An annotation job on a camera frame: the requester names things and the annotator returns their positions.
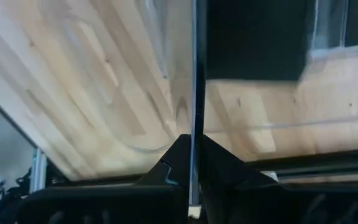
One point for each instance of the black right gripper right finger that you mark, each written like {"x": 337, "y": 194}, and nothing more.
{"x": 222, "y": 168}

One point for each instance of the aluminium frame post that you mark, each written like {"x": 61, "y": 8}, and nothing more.
{"x": 38, "y": 169}

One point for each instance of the black table edge rail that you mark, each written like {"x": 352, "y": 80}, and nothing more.
{"x": 322, "y": 163}

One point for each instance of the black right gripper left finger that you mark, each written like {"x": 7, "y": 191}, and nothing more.
{"x": 172, "y": 168}

